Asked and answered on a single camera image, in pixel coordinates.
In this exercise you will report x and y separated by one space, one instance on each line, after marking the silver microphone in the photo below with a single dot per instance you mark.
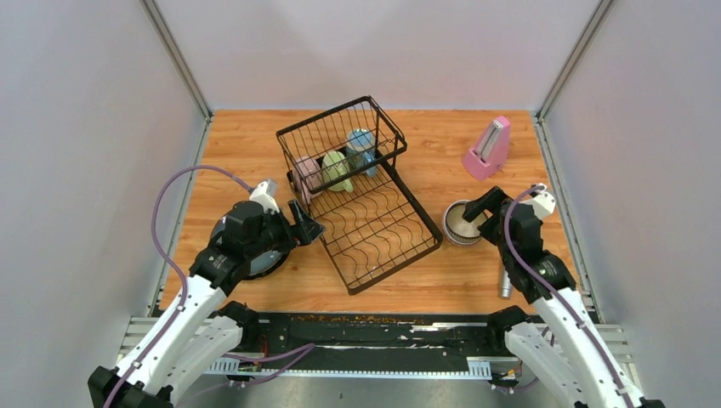
506 287

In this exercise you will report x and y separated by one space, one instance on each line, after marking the light green mug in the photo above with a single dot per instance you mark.
335 165

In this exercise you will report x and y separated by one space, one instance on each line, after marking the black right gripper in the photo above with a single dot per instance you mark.
488 201

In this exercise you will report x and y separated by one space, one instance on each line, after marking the pink metronome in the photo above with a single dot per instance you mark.
489 152

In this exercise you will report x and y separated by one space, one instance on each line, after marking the blue-grey ceramic plate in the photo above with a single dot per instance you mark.
261 266

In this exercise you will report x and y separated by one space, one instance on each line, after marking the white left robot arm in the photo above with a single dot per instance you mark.
199 327

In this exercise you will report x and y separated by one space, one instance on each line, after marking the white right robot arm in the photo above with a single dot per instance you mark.
579 370

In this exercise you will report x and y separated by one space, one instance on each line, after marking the blue butterfly mug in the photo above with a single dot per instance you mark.
360 148

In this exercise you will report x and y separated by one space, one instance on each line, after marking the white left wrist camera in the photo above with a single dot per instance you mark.
264 194

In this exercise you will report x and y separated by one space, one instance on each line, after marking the white zigzag ceramic bowl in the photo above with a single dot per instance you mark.
455 239

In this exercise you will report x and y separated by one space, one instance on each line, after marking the pink ceramic mug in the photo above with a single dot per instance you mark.
306 176

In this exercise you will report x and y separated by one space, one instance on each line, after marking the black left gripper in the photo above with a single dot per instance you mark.
307 229

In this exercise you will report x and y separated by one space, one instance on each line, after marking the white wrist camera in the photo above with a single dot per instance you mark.
264 194
542 200

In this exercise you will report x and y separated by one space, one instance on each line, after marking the black wire dish rack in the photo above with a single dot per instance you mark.
381 227

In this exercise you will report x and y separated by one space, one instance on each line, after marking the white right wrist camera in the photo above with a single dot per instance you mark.
542 200

